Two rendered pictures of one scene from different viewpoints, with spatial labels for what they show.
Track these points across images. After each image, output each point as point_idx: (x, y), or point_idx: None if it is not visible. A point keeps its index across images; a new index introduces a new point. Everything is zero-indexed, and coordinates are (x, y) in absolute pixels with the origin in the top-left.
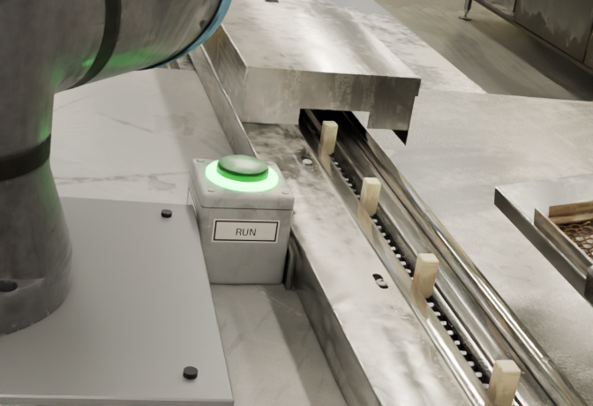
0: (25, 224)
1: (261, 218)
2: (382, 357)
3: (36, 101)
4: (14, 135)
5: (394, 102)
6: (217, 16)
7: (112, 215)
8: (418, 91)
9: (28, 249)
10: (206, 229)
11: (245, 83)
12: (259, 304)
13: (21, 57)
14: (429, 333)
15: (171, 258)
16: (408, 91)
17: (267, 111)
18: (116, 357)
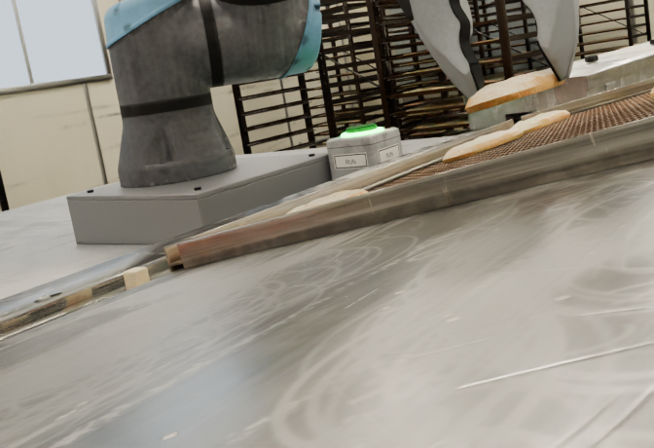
0: (170, 134)
1: (356, 152)
2: (310, 191)
3: (168, 76)
4: (158, 92)
5: (572, 98)
6: (304, 36)
7: (286, 158)
8: (587, 86)
9: (172, 145)
10: (331, 162)
11: (464, 102)
12: None
13: (153, 56)
14: None
15: (277, 166)
16: (580, 88)
17: (485, 120)
18: (184, 187)
